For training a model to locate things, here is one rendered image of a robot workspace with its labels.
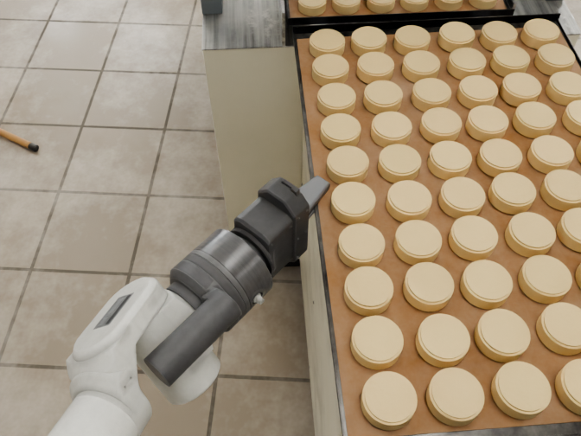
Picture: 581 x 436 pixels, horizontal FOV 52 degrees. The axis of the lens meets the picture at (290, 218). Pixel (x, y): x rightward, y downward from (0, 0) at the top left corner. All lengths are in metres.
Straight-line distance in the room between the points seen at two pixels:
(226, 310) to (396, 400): 0.18
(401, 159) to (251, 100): 0.57
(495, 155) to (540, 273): 0.16
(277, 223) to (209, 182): 1.40
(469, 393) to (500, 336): 0.07
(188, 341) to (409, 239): 0.26
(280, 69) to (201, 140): 1.00
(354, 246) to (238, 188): 0.83
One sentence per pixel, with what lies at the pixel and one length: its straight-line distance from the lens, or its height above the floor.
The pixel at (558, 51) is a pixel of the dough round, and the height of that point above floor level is 1.02.
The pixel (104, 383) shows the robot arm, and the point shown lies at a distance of 0.54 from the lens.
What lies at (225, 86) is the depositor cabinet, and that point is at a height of 0.75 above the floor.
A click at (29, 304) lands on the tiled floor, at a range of 1.90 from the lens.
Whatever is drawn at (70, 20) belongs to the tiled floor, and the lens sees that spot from 2.80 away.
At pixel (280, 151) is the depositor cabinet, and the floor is 0.55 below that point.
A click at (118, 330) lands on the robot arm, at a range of 0.55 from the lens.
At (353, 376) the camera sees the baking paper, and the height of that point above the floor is 1.00.
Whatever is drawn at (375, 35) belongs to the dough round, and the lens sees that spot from 0.89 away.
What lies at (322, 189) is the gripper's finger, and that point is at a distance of 0.69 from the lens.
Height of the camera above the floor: 1.55
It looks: 54 degrees down
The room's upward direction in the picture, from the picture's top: straight up
